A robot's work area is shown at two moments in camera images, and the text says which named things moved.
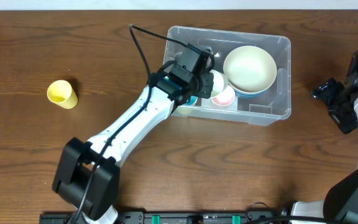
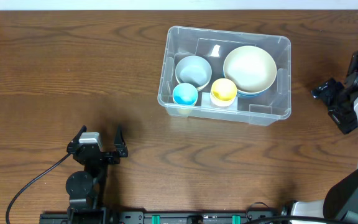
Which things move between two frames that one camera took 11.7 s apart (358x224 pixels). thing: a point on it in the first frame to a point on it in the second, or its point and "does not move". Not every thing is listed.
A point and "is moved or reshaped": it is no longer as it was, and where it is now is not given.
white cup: x=220 y=83 to x=220 y=102
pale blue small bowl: x=178 y=55 is moved or reshaped
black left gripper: x=206 y=83 to x=103 y=156
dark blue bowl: x=249 y=96 does not move
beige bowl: x=250 y=69 does not move
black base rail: x=174 y=216 does not move
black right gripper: x=328 y=93 does not move
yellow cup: x=61 y=93 to x=224 y=89
